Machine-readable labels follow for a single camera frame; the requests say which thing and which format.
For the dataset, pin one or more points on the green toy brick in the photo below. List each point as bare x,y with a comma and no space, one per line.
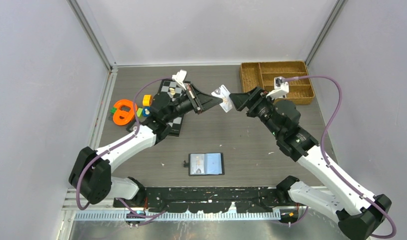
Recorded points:
113,110

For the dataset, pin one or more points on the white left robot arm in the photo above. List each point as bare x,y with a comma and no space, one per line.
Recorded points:
91,174

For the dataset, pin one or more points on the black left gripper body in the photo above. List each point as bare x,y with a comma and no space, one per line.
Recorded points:
181,105

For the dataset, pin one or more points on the black leather card holder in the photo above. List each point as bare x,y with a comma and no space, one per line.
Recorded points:
214,164

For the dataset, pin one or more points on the lime green block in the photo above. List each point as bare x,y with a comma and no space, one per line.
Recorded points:
139,112

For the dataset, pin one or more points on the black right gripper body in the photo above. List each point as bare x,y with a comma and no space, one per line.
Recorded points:
264,110

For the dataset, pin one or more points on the blue toy brick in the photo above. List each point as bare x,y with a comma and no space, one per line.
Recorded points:
144,108

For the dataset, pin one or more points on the yellow toy brick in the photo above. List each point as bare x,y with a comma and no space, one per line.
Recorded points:
147,100

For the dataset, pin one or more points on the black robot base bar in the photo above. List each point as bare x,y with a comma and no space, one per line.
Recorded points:
257,199

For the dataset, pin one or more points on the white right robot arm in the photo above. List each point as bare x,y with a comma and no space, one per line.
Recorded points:
356,210

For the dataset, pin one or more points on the black and silver chessboard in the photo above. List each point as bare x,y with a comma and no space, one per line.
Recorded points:
176,124

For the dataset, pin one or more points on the white credit card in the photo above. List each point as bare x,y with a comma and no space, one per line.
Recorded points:
197,164
223,93

